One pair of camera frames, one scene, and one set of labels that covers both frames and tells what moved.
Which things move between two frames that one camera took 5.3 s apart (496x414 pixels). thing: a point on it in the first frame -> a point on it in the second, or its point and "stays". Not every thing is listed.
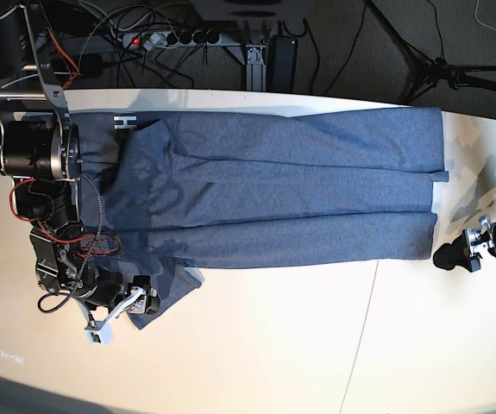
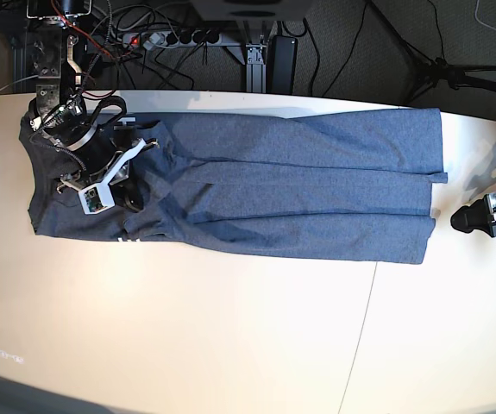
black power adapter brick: (283, 64) stays
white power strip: (158, 40) stays
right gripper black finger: (449, 255) -> (475, 216)
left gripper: (139, 297) -> (124, 190)
